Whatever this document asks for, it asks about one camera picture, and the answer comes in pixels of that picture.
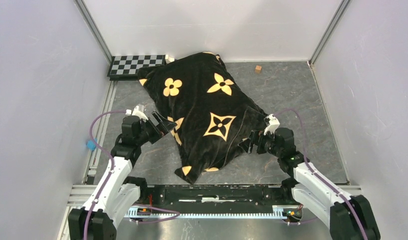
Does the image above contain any small wooden cube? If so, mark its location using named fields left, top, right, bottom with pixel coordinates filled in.
left=255, top=65, right=262, bottom=74

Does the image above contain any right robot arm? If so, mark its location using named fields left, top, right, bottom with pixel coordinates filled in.
left=240, top=127, right=381, bottom=240

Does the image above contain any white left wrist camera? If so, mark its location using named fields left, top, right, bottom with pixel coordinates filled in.
left=125, top=104, right=149, bottom=122

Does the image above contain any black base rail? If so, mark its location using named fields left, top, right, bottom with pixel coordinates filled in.
left=138, top=184, right=299, bottom=214

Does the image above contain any black white checkerboard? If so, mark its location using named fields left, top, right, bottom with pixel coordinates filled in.
left=107, top=54, right=166, bottom=81

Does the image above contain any blue clip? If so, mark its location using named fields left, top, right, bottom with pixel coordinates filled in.
left=86, top=139, right=96, bottom=151

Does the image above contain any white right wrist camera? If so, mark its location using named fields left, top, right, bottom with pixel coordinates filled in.
left=264, top=114, right=280, bottom=135

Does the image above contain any small white block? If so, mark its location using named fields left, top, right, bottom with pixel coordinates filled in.
left=165, top=54, right=175, bottom=64

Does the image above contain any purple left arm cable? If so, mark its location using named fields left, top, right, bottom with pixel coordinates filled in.
left=83, top=110, right=128, bottom=240

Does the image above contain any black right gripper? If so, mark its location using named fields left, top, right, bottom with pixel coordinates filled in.
left=238, top=128, right=282, bottom=158

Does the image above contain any white toothed cable duct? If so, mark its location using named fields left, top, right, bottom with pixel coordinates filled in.
left=124, top=206, right=303, bottom=221

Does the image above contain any black pillowcase with yellow flowers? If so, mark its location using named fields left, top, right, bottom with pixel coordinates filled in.
left=137, top=51, right=266, bottom=184

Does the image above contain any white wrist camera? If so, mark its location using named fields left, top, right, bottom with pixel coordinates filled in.
left=125, top=104, right=149, bottom=122
left=264, top=114, right=280, bottom=135

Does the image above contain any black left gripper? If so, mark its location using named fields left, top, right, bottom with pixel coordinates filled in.
left=135, top=110, right=176, bottom=146

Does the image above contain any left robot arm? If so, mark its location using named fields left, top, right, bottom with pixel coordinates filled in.
left=67, top=108, right=177, bottom=240

